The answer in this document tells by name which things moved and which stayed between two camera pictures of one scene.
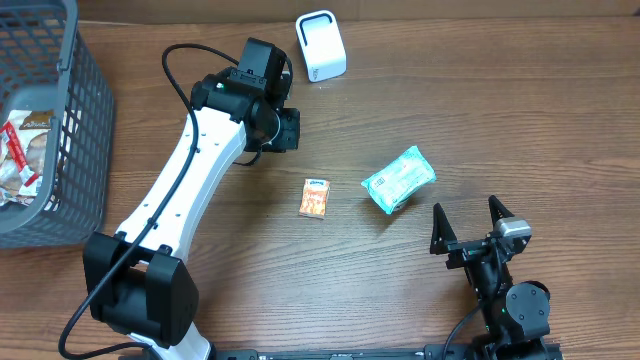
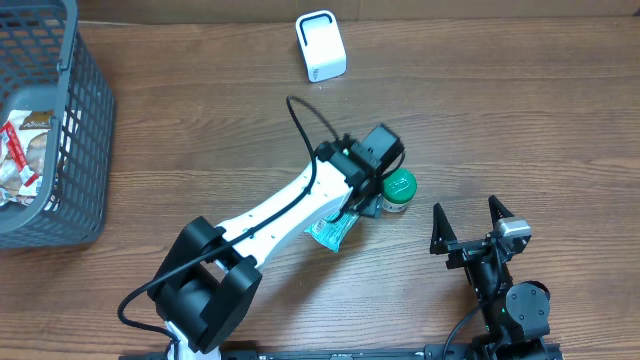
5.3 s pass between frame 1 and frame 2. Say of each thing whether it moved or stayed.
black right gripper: stayed
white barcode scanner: stayed
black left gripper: moved
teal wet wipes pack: moved
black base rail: stayed
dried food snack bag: stayed
